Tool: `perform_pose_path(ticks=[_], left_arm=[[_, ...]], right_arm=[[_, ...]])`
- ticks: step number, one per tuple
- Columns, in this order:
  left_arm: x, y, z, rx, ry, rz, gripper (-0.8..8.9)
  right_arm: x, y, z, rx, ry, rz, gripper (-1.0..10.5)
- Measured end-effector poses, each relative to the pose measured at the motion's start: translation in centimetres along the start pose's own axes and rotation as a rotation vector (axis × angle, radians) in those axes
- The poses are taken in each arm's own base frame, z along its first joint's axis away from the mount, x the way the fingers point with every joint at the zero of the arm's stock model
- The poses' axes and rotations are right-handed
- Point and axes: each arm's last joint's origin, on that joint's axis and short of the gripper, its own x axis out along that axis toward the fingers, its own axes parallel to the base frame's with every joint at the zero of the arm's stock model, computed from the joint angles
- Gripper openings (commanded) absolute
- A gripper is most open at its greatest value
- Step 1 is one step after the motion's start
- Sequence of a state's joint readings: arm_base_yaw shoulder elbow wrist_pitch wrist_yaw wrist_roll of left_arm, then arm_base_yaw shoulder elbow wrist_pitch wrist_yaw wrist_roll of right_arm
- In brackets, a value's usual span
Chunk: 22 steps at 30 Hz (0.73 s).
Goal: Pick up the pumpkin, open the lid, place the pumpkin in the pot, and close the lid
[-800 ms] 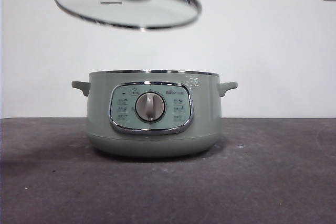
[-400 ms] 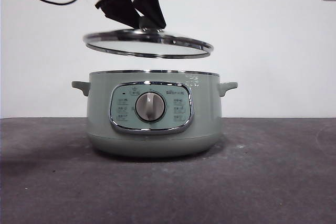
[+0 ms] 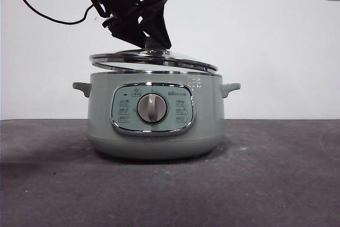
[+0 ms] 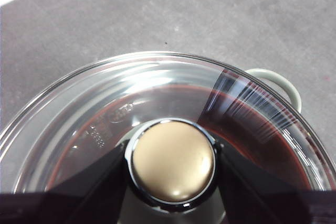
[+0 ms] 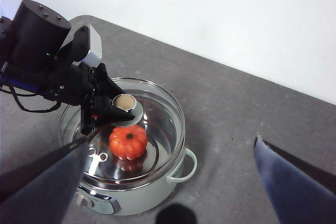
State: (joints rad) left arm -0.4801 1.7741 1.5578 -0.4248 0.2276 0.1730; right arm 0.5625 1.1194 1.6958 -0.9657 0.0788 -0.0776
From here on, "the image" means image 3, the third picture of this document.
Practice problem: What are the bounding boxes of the glass lid with green knob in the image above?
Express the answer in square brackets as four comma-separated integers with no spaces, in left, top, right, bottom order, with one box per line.
[89,37,219,75]

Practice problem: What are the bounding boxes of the green electric cooking pot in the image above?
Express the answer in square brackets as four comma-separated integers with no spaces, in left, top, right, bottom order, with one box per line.
[72,71,242,161]

